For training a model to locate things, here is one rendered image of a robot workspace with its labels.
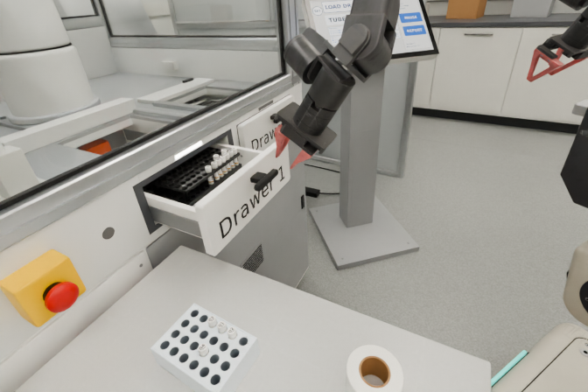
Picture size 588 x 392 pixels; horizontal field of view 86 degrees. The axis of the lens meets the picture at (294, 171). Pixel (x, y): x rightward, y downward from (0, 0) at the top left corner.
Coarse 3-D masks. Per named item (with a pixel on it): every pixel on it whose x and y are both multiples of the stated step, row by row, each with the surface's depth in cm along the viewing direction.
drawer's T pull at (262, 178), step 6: (258, 174) 62; (264, 174) 62; (270, 174) 62; (276, 174) 64; (252, 180) 61; (258, 180) 61; (264, 180) 60; (270, 180) 62; (258, 186) 58; (264, 186) 60
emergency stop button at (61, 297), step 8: (56, 288) 42; (64, 288) 43; (72, 288) 44; (48, 296) 42; (56, 296) 42; (64, 296) 43; (72, 296) 44; (48, 304) 41; (56, 304) 42; (64, 304) 43; (72, 304) 44; (56, 312) 43
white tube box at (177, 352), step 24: (192, 312) 49; (168, 336) 46; (192, 336) 46; (216, 336) 45; (240, 336) 45; (168, 360) 43; (192, 360) 43; (216, 360) 44; (240, 360) 42; (192, 384) 42; (216, 384) 40
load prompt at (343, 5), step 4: (340, 0) 129; (344, 0) 129; (348, 0) 129; (352, 0) 130; (324, 4) 127; (328, 4) 127; (332, 4) 128; (336, 4) 128; (340, 4) 128; (344, 4) 129; (348, 4) 129; (324, 8) 127; (328, 8) 127; (332, 8) 127; (336, 8) 128; (340, 8) 128; (344, 8) 128; (348, 8) 128; (324, 12) 126; (328, 12) 127
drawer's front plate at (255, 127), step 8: (288, 96) 101; (280, 104) 96; (264, 112) 89; (272, 112) 93; (248, 120) 84; (256, 120) 86; (264, 120) 90; (272, 120) 93; (240, 128) 81; (248, 128) 83; (256, 128) 87; (264, 128) 90; (272, 128) 94; (240, 136) 83; (248, 136) 84; (256, 136) 88; (264, 136) 91; (240, 144) 84; (248, 144) 85; (256, 144) 88; (264, 144) 92
